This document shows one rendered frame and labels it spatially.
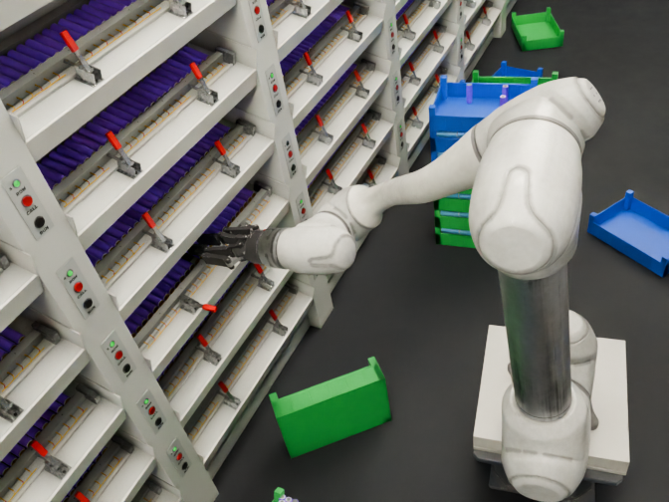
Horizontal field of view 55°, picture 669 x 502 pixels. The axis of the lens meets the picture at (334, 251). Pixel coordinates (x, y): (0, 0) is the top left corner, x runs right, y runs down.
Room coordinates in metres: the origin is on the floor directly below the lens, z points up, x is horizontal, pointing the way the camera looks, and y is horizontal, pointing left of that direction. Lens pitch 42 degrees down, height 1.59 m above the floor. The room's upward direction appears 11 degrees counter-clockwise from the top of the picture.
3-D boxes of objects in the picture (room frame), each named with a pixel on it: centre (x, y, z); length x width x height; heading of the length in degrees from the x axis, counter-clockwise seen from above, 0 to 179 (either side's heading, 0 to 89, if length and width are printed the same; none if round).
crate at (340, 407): (1.03, 0.09, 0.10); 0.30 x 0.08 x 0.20; 101
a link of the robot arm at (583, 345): (0.82, -0.42, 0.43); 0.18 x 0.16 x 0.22; 153
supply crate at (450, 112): (1.72, -0.54, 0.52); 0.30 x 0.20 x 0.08; 64
